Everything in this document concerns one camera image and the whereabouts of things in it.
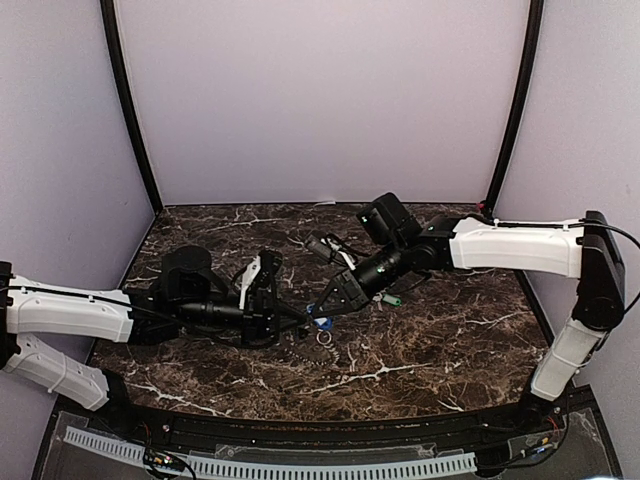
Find green key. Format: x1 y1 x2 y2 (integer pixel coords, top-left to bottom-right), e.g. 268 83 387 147
372 292 402 307

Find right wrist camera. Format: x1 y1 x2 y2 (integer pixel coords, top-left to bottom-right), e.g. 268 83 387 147
303 234 357 270

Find black frame post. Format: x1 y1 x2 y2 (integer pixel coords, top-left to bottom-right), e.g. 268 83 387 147
99 0 164 216
480 0 545 217

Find blue key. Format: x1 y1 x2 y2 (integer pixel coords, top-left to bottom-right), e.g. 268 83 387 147
305 303 333 331

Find right black frame post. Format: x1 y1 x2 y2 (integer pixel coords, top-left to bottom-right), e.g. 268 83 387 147
480 0 545 217

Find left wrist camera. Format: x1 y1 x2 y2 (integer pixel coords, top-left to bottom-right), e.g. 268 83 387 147
238 250 282 310

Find black front rail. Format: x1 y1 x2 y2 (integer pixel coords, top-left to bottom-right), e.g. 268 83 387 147
130 405 525 447

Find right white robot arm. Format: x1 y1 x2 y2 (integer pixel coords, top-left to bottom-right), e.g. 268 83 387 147
310 193 628 434

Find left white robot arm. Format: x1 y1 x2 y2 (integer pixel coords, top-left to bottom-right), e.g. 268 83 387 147
1 245 307 436

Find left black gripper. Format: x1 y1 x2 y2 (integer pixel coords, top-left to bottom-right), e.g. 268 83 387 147
174 292 308 351

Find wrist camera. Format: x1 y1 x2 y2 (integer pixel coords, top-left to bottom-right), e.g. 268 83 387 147
303 234 357 270
238 250 282 310

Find black disc with keyrings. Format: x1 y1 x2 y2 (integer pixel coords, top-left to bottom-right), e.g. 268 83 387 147
283 327 340 366

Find left black frame post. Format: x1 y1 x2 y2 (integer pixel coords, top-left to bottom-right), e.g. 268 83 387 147
99 0 164 216

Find white slotted cable duct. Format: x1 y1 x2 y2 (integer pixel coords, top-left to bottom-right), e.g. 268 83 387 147
63 427 477 479

